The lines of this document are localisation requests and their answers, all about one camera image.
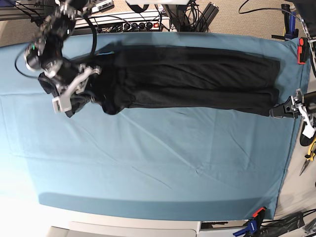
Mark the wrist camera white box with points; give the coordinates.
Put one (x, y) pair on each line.
(309, 131)
(61, 104)

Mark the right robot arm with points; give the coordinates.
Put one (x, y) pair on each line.
(45, 53)

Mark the orange blue clamp bottom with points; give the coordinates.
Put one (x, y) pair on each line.
(253, 224)

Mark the black T-shirt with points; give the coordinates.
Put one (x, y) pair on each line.
(173, 77)

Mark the blue table cloth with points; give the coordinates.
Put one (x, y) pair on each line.
(191, 164)

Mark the black power strip red switch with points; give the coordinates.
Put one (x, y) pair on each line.
(129, 27)

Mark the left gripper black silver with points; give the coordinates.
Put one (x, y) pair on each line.
(305, 104)

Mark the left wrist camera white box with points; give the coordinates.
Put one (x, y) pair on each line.
(309, 131)

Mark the blue bar clamp top right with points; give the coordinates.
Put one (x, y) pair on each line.
(290, 31)

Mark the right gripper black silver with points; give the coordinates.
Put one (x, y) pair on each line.
(59, 74)

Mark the yellow handled pliers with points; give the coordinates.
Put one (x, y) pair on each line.
(309, 156)

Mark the orange black clamp top right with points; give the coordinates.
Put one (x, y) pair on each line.
(303, 50)

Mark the black aluminium extrusion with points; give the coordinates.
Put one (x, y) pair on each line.
(206, 17)

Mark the black computer mouse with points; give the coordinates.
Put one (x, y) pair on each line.
(305, 141)

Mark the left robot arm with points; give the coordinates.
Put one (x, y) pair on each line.
(307, 12)

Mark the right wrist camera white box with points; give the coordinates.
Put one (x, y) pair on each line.
(61, 104)

